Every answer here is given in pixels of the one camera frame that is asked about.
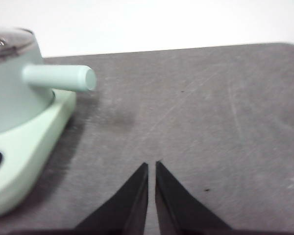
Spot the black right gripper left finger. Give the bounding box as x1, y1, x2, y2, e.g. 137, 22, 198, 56
71, 162, 149, 235

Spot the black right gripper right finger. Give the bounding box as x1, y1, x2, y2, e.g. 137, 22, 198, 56
155, 161, 236, 235

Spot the glass lid with green knob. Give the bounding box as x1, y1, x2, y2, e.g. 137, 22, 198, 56
0, 27, 37, 60

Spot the mint green steamer pot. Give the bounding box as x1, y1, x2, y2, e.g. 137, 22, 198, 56
0, 39, 98, 135

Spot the mint green breakfast machine base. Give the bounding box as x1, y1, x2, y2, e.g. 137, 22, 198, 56
0, 91, 77, 219

